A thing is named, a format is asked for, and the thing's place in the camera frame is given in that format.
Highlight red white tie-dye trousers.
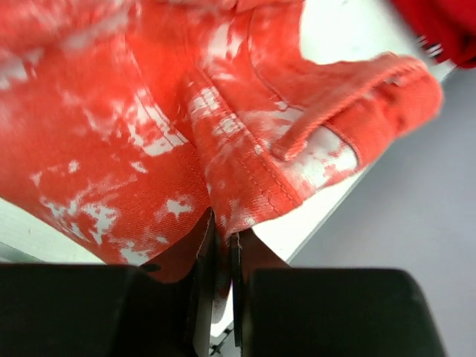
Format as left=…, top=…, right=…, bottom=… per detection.
left=1, top=1, right=442, bottom=265

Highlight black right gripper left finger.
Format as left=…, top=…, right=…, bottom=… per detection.
left=1, top=211, right=216, bottom=356

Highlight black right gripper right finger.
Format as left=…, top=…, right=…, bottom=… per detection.
left=231, top=234, right=446, bottom=356

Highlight folded red trousers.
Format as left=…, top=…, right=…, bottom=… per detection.
left=391, top=0, right=475, bottom=69

